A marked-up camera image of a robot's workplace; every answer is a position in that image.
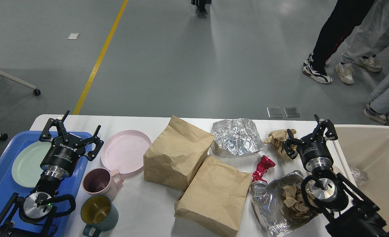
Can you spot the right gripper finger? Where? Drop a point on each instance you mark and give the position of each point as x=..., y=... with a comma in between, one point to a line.
x=324, y=131
x=290, y=145

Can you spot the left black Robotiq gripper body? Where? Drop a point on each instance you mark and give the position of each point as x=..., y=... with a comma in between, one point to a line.
x=62, y=157

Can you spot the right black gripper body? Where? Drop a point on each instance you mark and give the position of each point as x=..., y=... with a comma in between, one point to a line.
x=314, y=153

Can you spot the pink HOME mug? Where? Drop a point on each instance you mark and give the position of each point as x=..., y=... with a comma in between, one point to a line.
x=101, y=181

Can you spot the pink plate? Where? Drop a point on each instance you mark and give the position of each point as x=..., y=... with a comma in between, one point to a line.
x=124, y=151

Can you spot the teal mug yellow inside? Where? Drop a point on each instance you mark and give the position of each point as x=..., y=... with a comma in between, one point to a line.
x=99, y=215

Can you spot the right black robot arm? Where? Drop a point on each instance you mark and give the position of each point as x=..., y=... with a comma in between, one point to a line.
x=349, y=212

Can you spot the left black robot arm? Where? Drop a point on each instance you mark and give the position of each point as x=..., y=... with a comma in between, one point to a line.
x=44, y=203

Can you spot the crumpled brown paper ball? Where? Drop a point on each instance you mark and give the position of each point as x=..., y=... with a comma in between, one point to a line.
x=276, y=138

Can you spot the red crumpled foil wrapper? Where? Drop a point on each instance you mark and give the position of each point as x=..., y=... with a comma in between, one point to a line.
x=262, y=167

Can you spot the right metal floor plate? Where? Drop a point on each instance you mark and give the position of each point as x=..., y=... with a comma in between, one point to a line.
x=291, y=112

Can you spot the metal floor plate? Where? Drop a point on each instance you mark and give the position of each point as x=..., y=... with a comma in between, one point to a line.
x=291, y=112
x=275, y=112

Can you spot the left metal floor plate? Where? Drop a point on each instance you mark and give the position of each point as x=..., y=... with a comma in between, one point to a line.
x=275, y=112

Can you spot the light green plate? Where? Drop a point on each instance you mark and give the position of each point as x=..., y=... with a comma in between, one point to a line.
x=26, y=169

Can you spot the brown paper in foil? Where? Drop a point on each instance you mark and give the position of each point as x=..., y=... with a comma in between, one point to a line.
x=295, y=203

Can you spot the beige plastic bin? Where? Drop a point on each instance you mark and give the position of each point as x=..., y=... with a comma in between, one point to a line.
x=366, y=147

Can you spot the crumpled foil sheet bottom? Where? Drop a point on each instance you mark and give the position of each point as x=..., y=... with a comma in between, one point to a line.
x=271, y=212

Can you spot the crumpled foil sheet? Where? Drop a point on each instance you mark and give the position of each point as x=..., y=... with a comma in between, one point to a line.
x=235, y=137
x=271, y=212

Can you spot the crumpled foil sheet top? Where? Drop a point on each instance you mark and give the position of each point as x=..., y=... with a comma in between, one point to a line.
x=235, y=137

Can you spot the upper brown paper bag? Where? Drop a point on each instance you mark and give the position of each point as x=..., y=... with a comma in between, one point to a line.
x=175, y=156

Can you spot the brown paper bag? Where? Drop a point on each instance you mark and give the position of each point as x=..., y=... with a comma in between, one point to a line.
x=175, y=156
x=215, y=197

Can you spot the lower brown paper bag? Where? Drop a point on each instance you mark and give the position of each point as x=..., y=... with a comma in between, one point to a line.
x=215, y=197

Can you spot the person black red-striped pants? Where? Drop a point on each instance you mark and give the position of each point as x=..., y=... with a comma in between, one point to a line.
x=346, y=15

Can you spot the person grey sweatpants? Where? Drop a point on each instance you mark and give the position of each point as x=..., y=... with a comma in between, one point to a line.
x=368, y=39

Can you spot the person black white-striped pants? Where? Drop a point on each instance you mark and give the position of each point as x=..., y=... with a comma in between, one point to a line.
x=200, y=6

